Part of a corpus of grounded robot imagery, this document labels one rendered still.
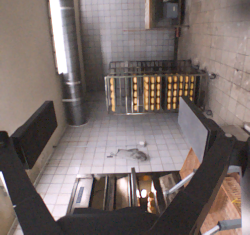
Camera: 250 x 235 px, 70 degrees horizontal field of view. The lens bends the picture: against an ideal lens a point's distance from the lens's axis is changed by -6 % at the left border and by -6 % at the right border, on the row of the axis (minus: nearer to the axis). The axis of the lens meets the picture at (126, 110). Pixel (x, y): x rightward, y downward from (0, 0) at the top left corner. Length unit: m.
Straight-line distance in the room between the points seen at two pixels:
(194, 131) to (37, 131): 0.13
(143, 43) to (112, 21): 0.99
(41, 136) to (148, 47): 5.19
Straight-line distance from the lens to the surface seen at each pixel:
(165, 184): 2.33
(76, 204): 2.19
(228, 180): 1.79
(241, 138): 2.33
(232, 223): 1.35
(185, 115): 0.18
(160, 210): 2.07
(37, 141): 0.17
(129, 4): 5.30
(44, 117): 0.18
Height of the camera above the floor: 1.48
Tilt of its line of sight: level
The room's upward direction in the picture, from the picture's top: 92 degrees counter-clockwise
